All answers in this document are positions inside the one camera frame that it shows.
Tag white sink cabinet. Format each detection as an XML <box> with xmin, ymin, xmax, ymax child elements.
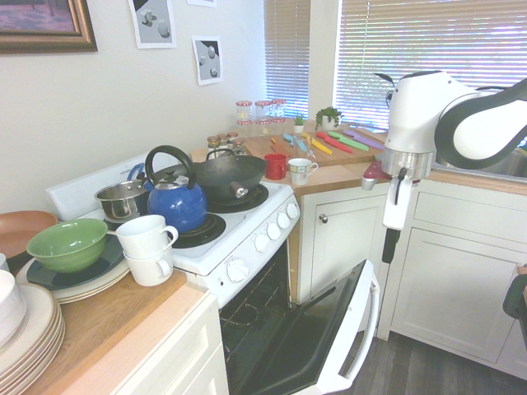
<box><xmin>375</xmin><ymin>176</ymin><xmax>527</xmax><ymax>380</ymax></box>

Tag stainless steel saucepan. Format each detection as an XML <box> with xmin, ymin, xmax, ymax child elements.
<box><xmin>94</xmin><ymin>163</ymin><xmax>152</xmax><ymax>221</ymax></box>

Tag yellow knife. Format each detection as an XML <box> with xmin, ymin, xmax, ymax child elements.
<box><xmin>301</xmin><ymin>132</ymin><xmax>333</xmax><ymax>156</ymax></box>

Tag red knife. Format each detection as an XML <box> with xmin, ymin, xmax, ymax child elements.
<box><xmin>315</xmin><ymin>130</ymin><xmax>355</xmax><ymax>155</ymax></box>

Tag white oven door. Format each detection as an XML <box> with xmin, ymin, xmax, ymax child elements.
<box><xmin>236</xmin><ymin>258</ymin><xmax>380</xmax><ymax>395</ymax></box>

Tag dark green object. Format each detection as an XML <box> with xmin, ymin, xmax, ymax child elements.
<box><xmin>502</xmin><ymin>272</ymin><xmax>527</xmax><ymax>321</ymax></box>

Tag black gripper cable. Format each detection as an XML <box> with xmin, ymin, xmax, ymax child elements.
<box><xmin>394</xmin><ymin>166</ymin><xmax>408</xmax><ymax>206</ymax></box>

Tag black coil burner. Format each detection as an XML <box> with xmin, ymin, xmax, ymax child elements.
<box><xmin>172</xmin><ymin>211</ymin><xmax>228</xmax><ymax>250</ymax></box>
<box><xmin>204</xmin><ymin>182</ymin><xmax>271</xmax><ymax>209</ymax></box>

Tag white cabinet door with knob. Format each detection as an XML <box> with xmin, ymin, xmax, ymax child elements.
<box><xmin>310</xmin><ymin>194</ymin><xmax>389</xmax><ymax>304</ymax></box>

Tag bushy potted plant white pot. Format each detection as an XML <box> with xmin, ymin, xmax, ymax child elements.
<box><xmin>314</xmin><ymin>106</ymin><xmax>344</xmax><ymax>132</ymax></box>

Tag large grey shapes print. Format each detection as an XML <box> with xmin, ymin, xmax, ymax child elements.
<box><xmin>128</xmin><ymin>0</ymin><xmax>179</xmax><ymax>51</ymax></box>

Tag narrow window blind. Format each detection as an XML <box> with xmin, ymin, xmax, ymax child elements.
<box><xmin>263</xmin><ymin>0</ymin><xmax>311</xmax><ymax>121</ymax></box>

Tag white electric stove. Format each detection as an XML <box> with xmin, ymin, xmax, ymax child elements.
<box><xmin>44</xmin><ymin>154</ymin><xmax>301</xmax><ymax>395</ymax></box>

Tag stack of beige plates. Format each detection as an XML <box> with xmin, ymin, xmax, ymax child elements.
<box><xmin>0</xmin><ymin>282</ymin><xmax>63</xmax><ymax>365</ymax></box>

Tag red mug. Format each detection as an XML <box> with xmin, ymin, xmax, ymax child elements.
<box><xmin>263</xmin><ymin>153</ymin><xmax>288</xmax><ymax>181</ymax></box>

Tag black wok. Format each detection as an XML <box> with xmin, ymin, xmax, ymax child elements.
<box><xmin>193</xmin><ymin>148</ymin><xmax>268</xmax><ymax>201</ymax></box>

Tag green ceramic bowl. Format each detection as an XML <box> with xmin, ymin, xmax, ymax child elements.
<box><xmin>26</xmin><ymin>217</ymin><xmax>110</xmax><ymax>274</ymax></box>

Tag wooden cutting board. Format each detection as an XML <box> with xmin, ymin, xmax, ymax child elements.
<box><xmin>242</xmin><ymin>125</ymin><xmax>389</xmax><ymax>168</ymax></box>

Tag white cabinet beside stove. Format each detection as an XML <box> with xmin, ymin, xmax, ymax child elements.
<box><xmin>110</xmin><ymin>286</ymin><xmax>228</xmax><ymax>395</ymax></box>

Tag white patterned mug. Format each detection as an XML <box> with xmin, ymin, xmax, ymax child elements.
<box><xmin>287</xmin><ymin>157</ymin><xmax>320</xmax><ymax>186</ymax></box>

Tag gold framed painting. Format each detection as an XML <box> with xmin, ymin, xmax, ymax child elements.
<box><xmin>0</xmin><ymin>0</ymin><xmax>99</xmax><ymax>56</ymax></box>

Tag stainless steel sink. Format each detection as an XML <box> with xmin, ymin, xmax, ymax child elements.
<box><xmin>429</xmin><ymin>138</ymin><xmax>527</xmax><ymax>179</ymax></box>

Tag purple knife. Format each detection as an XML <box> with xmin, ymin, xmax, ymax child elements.
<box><xmin>343</xmin><ymin>128</ymin><xmax>386</xmax><ymax>149</ymax></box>

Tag wide window blind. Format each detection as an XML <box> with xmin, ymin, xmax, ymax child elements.
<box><xmin>332</xmin><ymin>0</ymin><xmax>527</xmax><ymax>133</ymax></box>

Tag cream dinner plate brown rim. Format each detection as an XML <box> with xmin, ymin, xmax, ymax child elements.
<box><xmin>0</xmin><ymin>314</ymin><xmax>66</xmax><ymax>379</ymax></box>
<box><xmin>0</xmin><ymin>328</ymin><xmax>66</xmax><ymax>395</ymax></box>

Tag metal oven rack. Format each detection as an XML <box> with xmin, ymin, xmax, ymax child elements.
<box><xmin>219</xmin><ymin>245</ymin><xmax>290</xmax><ymax>328</ymax></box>

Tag small grey shapes print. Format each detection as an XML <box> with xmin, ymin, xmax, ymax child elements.
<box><xmin>191</xmin><ymin>35</ymin><xmax>224</xmax><ymax>87</ymax></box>

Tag green knife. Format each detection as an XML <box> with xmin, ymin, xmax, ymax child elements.
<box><xmin>327</xmin><ymin>129</ymin><xmax>374</xmax><ymax>151</ymax></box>

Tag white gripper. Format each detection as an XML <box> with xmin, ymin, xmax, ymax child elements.
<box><xmin>381</xmin><ymin>175</ymin><xmax>415</xmax><ymax>265</ymax></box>

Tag white ceramic mug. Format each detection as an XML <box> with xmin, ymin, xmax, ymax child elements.
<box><xmin>114</xmin><ymin>214</ymin><xmax>180</xmax><ymax>259</ymax></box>
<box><xmin>123</xmin><ymin>245</ymin><xmax>175</xmax><ymax>287</ymax></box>

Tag white round container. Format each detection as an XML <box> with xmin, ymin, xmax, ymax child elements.
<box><xmin>0</xmin><ymin>269</ymin><xmax>28</xmax><ymax>349</ymax></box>

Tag blue kettle black handle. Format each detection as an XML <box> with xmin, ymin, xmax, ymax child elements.
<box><xmin>144</xmin><ymin>144</ymin><xmax>209</xmax><ymax>236</ymax></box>

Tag dark blue plate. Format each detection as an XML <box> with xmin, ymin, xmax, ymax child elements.
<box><xmin>26</xmin><ymin>234</ymin><xmax>127</xmax><ymax>290</ymax></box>

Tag copper brown frying pan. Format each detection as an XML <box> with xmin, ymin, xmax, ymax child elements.
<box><xmin>0</xmin><ymin>211</ymin><xmax>59</xmax><ymax>275</ymax></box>

